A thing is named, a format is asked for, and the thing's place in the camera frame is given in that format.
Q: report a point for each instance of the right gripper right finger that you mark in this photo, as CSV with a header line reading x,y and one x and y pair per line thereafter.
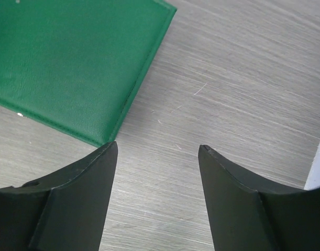
x,y
249,212

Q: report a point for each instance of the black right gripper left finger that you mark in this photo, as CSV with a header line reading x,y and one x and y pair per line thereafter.
x,y
64,210

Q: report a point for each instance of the green jewelry box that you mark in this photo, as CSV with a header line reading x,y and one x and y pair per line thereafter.
x,y
77,66

